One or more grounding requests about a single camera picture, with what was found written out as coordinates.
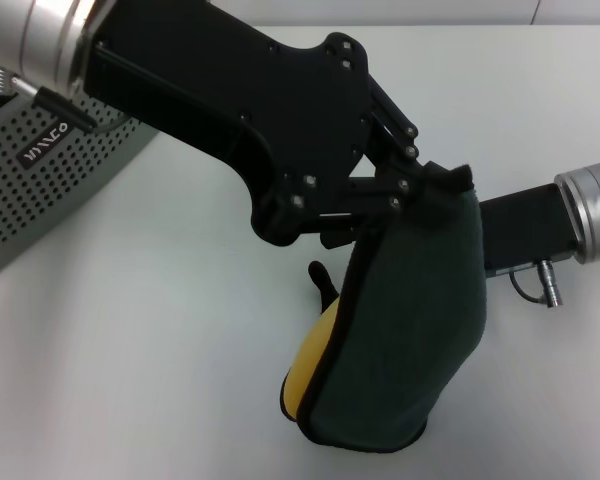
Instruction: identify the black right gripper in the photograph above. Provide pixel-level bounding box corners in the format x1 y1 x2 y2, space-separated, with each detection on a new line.
292 169 581 282

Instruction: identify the green yellow-backed towel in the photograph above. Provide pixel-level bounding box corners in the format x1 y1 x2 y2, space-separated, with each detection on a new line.
278 162 491 444

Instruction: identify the left wrist cable connector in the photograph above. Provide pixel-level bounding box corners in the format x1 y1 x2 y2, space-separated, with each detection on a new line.
0 63 131 135

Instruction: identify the grey-green perforated storage box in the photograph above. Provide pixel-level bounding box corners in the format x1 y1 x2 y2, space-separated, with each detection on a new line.
0 54 157 287

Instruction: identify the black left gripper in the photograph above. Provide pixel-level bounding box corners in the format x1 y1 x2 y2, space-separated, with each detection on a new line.
83 0 435 247

